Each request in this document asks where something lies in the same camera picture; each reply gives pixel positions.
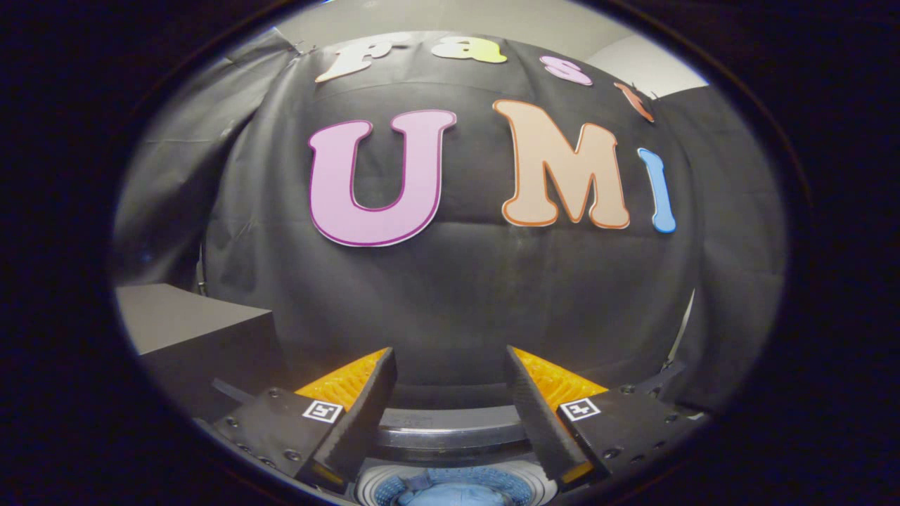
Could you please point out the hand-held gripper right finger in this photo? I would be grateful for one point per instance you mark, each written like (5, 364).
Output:
(541, 422)

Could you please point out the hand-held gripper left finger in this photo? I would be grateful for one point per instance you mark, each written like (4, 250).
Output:
(362, 422)

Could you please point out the grey washing machine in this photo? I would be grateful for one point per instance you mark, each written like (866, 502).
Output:
(534, 481)

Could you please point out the light blue shirt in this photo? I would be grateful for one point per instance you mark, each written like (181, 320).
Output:
(453, 495)

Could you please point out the black backdrop cloth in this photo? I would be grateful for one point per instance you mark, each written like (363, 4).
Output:
(464, 309)

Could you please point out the beige cabinet with dark top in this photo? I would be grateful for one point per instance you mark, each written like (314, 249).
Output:
(197, 330)

